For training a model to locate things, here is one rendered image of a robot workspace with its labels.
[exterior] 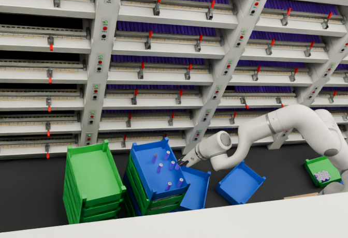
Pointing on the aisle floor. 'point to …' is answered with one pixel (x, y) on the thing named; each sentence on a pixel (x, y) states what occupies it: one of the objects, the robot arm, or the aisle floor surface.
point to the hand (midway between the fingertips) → (182, 161)
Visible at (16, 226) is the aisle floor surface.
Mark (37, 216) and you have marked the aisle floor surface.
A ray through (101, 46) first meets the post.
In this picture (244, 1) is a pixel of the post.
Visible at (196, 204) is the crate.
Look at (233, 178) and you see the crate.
